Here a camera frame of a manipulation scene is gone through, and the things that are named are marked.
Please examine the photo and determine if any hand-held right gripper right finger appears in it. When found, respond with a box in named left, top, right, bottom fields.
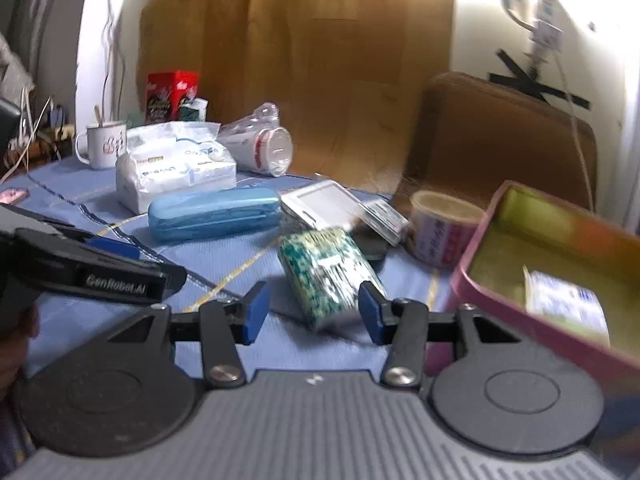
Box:
left=359, top=281, right=526, bottom=389

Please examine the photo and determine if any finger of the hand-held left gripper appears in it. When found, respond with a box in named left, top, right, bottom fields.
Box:
left=55, top=227, right=168, bottom=267
left=14, top=227, right=187, bottom=307

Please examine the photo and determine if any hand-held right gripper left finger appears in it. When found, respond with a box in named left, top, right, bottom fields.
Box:
left=85, top=281, right=268, bottom=389

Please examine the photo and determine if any green patterned tissue packet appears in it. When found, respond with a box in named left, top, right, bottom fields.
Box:
left=277, top=228, right=390, bottom=333

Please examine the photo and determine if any blue glasses case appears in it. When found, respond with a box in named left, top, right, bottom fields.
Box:
left=148, top=186, right=282, bottom=242

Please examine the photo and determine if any pink tin box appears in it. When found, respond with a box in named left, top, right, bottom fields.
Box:
left=449, top=180, right=640, bottom=401

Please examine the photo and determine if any flat black object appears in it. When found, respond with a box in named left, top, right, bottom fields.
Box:
left=352, top=232, right=388, bottom=273

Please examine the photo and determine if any blue tablecloth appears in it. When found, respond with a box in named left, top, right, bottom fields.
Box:
left=0, top=152, right=453, bottom=381

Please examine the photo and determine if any white enamel mug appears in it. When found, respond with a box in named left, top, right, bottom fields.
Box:
left=74, top=120, right=129, bottom=170

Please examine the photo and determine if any white tissue pack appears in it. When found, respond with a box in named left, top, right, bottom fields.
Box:
left=115, top=121, right=238, bottom=214

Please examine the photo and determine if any yellow lid snack cup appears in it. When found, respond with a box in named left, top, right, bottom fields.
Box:
left=406, top=190, right=487, bottom=268

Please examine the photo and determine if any clear white plastic case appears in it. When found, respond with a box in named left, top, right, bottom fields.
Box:
left=280, top=179, right=410, bottom=247

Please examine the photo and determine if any small green white packet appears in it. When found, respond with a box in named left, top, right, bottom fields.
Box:
left=178, top=97, right=209, bottom=123

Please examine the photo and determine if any red carton box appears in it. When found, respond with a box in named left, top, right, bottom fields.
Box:
left=146, top=70, right=200, bottom=125

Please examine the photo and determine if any plastic bag with paper cup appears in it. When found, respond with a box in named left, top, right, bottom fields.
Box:
left=218, top=102, right=295, bottom=178

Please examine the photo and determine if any white blue printed packet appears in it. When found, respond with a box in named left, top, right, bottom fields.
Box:
left=522, top=265, right=612, bottom=348

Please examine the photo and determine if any brown chair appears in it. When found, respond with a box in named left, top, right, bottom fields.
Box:
left=404, top=72, right=599, bottom=213

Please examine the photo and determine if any wooden board panel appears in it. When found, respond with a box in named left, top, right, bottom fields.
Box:
left=138, top=0, right=457, bottom=196

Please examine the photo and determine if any white power strip with cable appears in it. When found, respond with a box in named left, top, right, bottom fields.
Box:
left=497, top=0, right=597, bottom=211

